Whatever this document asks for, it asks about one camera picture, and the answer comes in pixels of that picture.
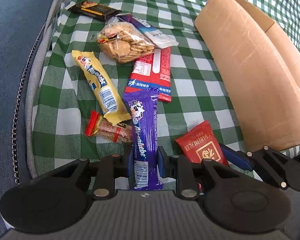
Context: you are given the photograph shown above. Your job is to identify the red square logo packet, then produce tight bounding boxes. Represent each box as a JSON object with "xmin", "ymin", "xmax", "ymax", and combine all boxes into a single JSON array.
[{"xmin": 175, "ymin": 121, "xmax": 229, "ymax": 166}]

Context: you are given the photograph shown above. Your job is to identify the purple Alpenliebe candy pack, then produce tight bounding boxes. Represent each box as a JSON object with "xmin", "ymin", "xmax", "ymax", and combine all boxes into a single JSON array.
[{"xmin": 123, "ymin": 88, "xmax": 162, "ymax": 190}]

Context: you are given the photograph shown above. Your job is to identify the yellow Alpenliebe candy pack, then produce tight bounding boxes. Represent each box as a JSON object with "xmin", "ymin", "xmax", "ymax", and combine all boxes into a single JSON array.
[{"xmin": 72, "ymin": 50, "xmax": 131, "ymax": 125}]

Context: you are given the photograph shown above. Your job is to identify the clear bag of biscuits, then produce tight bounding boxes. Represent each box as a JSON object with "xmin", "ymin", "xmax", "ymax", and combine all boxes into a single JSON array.
[{"xmin": 96, "ymin": 22, "xmax": 155, "ymax": 63}]

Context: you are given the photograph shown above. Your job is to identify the small red-ended clear snack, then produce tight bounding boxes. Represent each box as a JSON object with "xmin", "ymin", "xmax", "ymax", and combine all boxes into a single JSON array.
[{"xmin": 84, "ymin": 111, "xmax": 133, "ymax": 144}]

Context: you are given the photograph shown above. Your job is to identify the green white checkered cloth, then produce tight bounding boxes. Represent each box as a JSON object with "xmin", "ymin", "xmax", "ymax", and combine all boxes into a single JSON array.
[{"xmin": 26, "ymin": 0, "xmax": 300, "ymax": 177}]

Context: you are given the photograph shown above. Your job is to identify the brown cardboard box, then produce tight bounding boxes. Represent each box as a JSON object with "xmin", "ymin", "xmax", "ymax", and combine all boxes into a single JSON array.
[{"xmin": 194, "ymin": 0, "xmax": 300, "ymax": 151}]

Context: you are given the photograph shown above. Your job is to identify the red spicy strip packet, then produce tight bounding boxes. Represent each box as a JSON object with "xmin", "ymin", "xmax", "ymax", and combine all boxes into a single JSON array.
[{"xmin": 125, "ymin": 47, "xmax": 172, "ymax": 102}]

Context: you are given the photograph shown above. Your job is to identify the purple white snack packet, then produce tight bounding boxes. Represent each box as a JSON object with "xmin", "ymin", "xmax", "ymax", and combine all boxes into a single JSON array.
[{"xmin": 117, "ymin": 14, "xmax": 179, "ymax": 49}]

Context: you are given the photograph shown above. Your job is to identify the black chocolate wafer bar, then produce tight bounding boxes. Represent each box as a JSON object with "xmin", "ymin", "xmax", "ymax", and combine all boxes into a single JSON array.
[{"xmin": 68, "ymin": 1, "xmax": 122, "ymax": 22}]

